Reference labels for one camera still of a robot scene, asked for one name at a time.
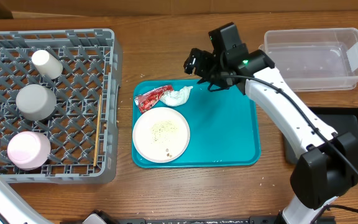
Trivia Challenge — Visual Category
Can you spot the white napkin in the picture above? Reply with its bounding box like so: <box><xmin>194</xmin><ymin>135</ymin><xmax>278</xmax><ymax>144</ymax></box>
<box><xmin>160</xmin><ymin>86</ymin><xmax>193</xmax><ymax>106</ymax></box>

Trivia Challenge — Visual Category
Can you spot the red snack wrapper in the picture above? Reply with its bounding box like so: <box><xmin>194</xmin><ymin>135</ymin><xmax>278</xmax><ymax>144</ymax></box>
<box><xmin>134</xmin><ymin>85</ymin><xmax>173</xmax><ymax>113</ymax></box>

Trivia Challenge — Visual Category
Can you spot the large white plate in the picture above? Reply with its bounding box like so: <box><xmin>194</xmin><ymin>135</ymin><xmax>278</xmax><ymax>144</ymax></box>
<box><xmin>132</xmin><ymin>107</ymin><xmax>191</xmax><ymax>163</ymax></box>

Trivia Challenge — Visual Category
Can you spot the white cup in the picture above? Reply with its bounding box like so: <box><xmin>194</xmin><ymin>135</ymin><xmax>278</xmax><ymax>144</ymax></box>
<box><xmin>31</xmin><ymin>50</ymin><xmax>63</xmax><ymax>80</ymax></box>

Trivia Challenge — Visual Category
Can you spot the grey white bowl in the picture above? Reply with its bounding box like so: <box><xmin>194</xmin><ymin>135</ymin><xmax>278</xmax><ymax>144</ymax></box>
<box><xmin>16</xmin><ymin>84</ymin><xmax>57</xmax><ymax>121</ymax></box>

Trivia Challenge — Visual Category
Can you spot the pink shallow bowl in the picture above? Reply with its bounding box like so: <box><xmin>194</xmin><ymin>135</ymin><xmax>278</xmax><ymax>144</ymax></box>
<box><xmin>7</xmin><ymin>131</ymin><xmax>51</xmax><ymax>170</ymax></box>

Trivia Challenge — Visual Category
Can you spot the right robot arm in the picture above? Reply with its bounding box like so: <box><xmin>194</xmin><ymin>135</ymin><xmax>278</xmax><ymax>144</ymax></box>
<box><xmin>183</xmin><ymin>23</ymin><xmax>358</xmax><ymax>224</ymax></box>

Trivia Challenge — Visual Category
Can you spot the teal plastic tray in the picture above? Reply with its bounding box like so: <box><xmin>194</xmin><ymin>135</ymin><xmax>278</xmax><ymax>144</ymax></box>
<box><xmin>132</xmin><ymin>80</ymin><xmax>262</xmax><ymax>169</ymax></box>

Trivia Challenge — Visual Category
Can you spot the clear plastic bin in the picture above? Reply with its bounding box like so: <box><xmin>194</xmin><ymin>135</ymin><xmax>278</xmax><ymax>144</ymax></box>
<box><xmin>259</xmin><ymin>27</ymin><xmax>358</xmax><ymax>91</ymax></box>

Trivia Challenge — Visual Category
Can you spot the black plastic bin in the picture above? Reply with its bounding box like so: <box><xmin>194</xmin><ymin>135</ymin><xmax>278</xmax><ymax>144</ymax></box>
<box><xmin>283</xmin><ymin>106</ymin><xmax>358</xmax><ymax>166</ymax></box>

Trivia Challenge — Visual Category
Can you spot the grey plastic dish rack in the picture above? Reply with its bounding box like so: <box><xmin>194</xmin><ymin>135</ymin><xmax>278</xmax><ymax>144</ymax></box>
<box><xmin>0</xmin><ymin>29</ymin><xmax>123</xmax><ymax>184</ymax></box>

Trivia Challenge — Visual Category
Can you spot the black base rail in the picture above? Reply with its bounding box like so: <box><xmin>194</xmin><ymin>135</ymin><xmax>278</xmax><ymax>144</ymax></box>
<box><xmin>60</xmin><ymin>210</ymin><xmax>337</xmax><ymax>224</ymax></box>

